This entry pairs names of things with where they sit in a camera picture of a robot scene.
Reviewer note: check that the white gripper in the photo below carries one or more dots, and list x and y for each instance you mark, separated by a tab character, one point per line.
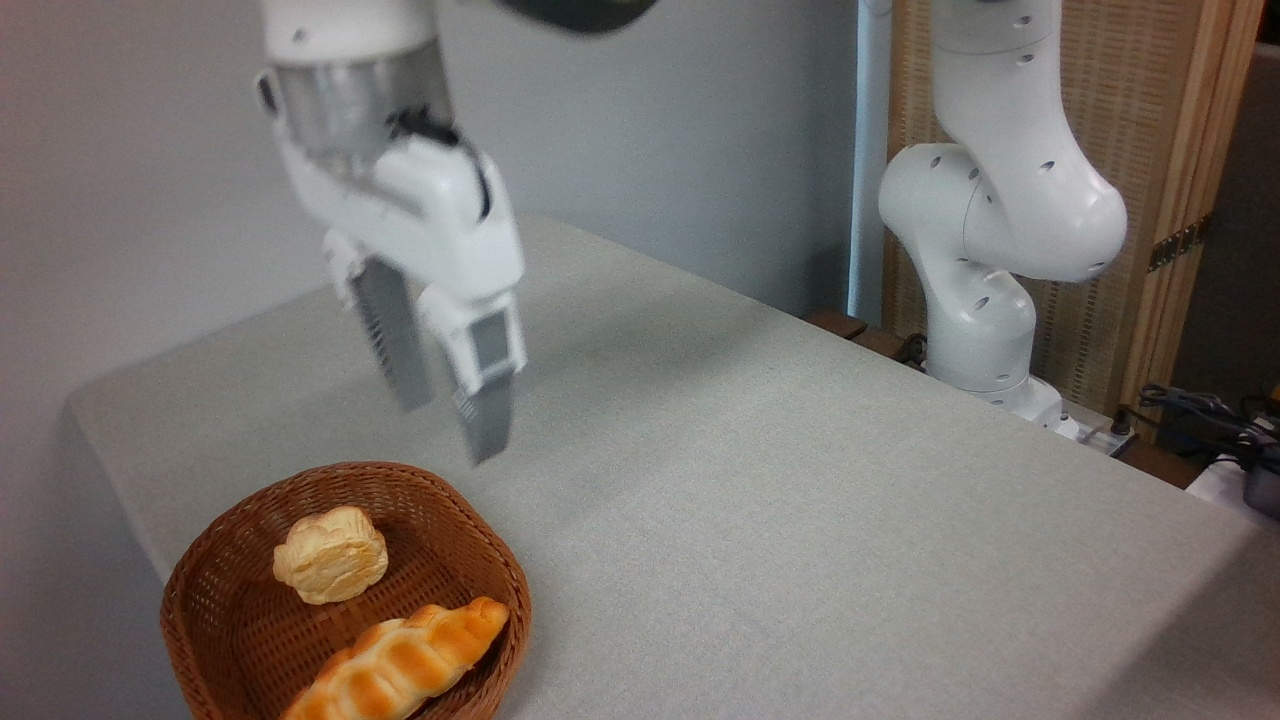
440	220

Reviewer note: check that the golden braided bread loaf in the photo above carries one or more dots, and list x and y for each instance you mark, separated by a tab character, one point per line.
400	660

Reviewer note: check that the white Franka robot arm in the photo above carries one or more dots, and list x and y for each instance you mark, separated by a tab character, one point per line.
1005	215

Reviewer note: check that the pale round flaky bread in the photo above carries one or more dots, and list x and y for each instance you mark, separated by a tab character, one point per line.
330	555

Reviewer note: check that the brown woven wicker basket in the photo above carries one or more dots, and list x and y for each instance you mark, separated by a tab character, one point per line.
230	620

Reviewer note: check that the grey tablecloth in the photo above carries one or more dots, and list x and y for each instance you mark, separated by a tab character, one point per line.
850	500

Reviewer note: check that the white vertical pole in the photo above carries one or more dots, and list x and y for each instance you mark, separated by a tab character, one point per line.
870	150

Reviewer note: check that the metal screen hinge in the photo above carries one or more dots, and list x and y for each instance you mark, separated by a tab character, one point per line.
1180	243

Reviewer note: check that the white flat object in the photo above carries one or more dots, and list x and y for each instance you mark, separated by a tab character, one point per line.
1215	482

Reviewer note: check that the dark grey device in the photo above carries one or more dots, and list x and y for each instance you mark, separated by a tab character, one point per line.
1265	485

